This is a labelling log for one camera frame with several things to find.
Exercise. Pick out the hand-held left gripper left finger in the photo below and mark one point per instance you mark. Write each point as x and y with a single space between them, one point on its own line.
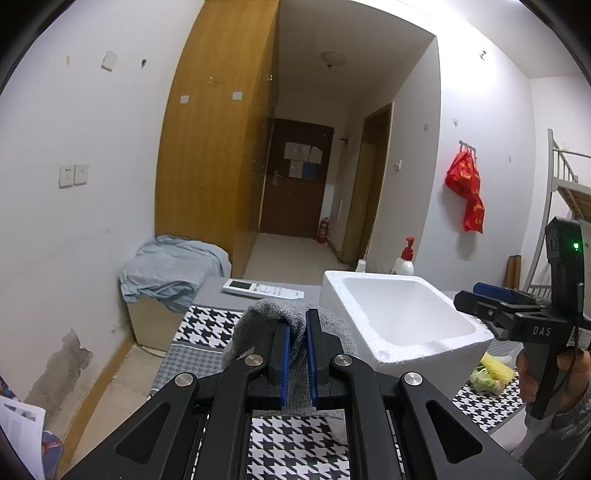
285 364

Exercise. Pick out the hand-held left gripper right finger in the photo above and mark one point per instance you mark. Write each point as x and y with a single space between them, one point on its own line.
312 364

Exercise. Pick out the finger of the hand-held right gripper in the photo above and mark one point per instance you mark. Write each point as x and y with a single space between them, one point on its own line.
480 311
489 290

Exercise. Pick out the grey sock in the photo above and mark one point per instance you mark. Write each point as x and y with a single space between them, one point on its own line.
256 325

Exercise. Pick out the green yellow snack bag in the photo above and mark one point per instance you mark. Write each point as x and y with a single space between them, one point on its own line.
491 374

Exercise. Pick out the white foam box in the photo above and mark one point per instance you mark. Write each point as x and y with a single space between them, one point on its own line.
406 314

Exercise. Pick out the person's right forearm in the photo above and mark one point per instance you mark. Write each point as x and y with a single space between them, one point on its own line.
568 443

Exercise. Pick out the person's right hand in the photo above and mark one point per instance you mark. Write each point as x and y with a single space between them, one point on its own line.
522 374

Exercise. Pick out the white remote control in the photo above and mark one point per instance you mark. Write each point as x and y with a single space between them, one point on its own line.
258 288

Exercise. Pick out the houndstooth tablecloth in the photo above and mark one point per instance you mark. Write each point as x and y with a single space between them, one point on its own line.
207 327

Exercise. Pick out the white lotion pump bottle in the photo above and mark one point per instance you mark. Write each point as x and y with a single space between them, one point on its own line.
404 266

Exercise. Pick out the white metal bunk bed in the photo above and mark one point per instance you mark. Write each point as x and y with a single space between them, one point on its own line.
561 175

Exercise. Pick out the small blue spray bottle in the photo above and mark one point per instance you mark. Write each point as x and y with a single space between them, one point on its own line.
360 265

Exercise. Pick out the red plastic bag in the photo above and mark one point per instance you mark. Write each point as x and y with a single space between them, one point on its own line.
464 177

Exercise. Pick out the red fire extinguisher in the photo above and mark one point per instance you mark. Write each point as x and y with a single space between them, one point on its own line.
322 230

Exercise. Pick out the beige cabinet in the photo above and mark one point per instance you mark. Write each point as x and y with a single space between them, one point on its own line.
152 323

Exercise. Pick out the light blue cloth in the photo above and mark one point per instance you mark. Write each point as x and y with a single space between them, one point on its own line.
175 267

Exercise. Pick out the wooden side door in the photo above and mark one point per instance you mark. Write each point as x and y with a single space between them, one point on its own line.
364 194

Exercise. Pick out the dark brown door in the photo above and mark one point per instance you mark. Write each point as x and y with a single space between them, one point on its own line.
286 203

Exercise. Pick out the blue door notice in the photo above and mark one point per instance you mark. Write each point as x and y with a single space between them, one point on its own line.
309 170

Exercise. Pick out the small white door notice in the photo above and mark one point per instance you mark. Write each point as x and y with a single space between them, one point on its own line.
315 154

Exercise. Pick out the large white door notice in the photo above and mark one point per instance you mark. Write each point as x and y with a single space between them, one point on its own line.
297 150

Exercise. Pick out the wooden wardrobe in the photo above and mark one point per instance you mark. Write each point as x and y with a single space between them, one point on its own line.
207 161

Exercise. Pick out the white paper sheet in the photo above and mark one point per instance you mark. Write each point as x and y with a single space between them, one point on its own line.
21 424

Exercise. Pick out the round ceiling lamp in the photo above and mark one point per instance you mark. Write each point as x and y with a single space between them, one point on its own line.
333 58

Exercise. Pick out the metal wall hook rack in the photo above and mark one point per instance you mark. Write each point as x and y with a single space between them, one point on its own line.
467 146

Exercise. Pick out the white wall switch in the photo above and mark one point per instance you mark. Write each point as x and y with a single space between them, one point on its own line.
67 176
81 173

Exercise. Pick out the white wall box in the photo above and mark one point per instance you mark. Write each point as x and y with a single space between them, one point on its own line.
110 60

